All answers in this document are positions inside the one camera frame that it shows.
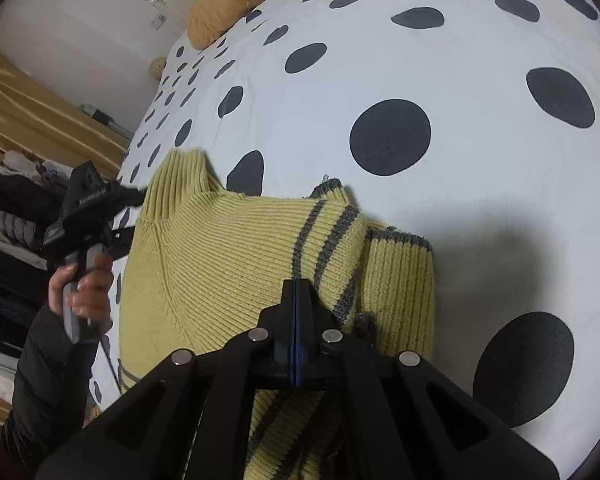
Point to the wicker ball lamp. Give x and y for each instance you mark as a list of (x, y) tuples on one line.
[(156, 66)]

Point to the person's left forearm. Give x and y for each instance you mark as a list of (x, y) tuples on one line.
[(50, 385)]

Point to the white dotted bed sheet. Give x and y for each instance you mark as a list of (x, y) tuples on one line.
[(455, 210)]

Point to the orange pillow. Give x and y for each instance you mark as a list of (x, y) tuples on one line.
[(230, 0)]

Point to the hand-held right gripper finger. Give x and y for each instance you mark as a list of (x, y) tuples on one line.
[(300, 340), (289, 340)]

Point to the person's left hand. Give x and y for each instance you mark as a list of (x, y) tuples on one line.
[(92, 290)]

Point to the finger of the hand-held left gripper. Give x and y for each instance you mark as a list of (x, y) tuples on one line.
[(130, 196), (120, 240)]

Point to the yellow grey-striped knit sweater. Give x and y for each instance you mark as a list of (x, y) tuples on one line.
[(220, 260)]

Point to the pile of dark clothes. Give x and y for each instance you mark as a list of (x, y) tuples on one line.
[(10, 200)]

